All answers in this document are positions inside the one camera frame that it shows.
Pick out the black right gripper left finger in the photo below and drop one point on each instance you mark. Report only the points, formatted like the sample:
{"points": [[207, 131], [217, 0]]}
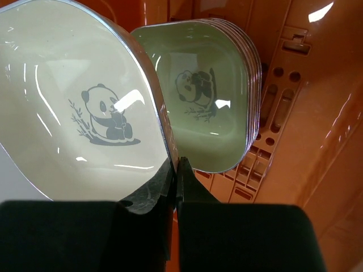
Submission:
{"points": [[133, 234]]}

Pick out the orange plastic bin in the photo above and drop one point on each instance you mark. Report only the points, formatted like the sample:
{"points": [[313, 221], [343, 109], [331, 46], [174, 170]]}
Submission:
{"points": [[309, 149]]}

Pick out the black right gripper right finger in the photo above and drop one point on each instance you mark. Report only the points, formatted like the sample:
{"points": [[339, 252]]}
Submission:
{"points": [[215, 236]]}

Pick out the cream panda plate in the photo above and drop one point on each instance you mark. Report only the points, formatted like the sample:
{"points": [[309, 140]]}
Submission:
{"points": [[82, 112]]}

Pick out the green panda plate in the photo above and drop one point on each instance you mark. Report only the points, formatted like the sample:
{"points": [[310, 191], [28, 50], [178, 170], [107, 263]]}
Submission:
{"points": [[210, 75]]}

